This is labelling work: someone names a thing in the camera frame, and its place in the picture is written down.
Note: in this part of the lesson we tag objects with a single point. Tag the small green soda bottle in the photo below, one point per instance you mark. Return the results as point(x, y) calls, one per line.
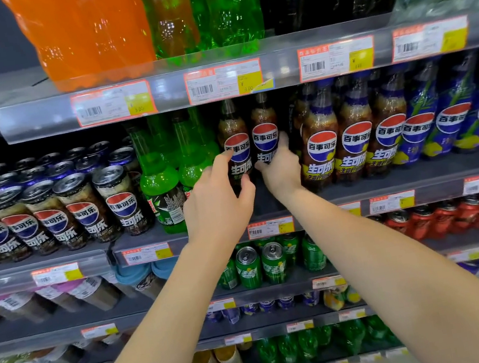
point(193, 159)
point(162, 191)

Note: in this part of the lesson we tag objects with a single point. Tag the row of blurred tea bottles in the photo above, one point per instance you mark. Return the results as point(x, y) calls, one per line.
point(46, 360)

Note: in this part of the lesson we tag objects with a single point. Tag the person's right forearm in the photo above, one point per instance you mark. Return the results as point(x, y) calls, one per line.
point(391, 282)

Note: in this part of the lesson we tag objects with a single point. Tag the group of dark cola cans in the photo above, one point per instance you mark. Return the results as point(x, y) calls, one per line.
point(44, 210)

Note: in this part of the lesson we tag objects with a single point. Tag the yellow drink pack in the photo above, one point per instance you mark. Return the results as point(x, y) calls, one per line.
point(340, 298)

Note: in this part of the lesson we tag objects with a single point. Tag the person's left forearm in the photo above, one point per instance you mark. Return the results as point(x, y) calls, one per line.
point(164, 336)

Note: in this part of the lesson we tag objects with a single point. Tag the row of red cans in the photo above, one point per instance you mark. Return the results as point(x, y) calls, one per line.
point(453, 215)

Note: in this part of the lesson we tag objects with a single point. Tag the row of green bottles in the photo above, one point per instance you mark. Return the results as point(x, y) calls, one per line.
point(319, 343)

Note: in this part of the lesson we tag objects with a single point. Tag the person's left hand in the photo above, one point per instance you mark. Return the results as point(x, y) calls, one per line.
point(214, 210)

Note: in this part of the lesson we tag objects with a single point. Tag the yellow black label cola bottle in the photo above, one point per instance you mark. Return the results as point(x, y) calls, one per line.
point(354, 147)
point(389, 137)
point(321, 152)

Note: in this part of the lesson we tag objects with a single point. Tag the large green soda bottle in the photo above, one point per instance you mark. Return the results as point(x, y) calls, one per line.
point(199, 8)
point(237, 7)

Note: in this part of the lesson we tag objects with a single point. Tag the row of small blue bottles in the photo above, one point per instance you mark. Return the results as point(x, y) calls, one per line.
point(264, 306)

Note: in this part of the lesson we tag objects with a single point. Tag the person's right thumb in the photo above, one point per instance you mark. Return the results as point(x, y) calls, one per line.
point(262, 165)

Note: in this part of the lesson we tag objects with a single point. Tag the person's right hand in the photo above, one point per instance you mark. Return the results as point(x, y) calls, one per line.
point(283, 174)

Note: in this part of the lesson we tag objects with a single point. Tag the person's left thumb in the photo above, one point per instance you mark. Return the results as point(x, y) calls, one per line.
point(248, 191)

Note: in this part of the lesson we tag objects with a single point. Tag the large orange-green soda bottle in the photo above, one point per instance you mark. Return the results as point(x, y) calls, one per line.
point(170, 13)

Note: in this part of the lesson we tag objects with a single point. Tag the blue cap drink bottle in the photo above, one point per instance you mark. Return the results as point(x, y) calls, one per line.
point(140, 281)
point(165, 268)

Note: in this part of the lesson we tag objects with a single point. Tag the large orange soda bottle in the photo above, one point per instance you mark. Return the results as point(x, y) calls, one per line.
point(120, 30)
point(58, 40)

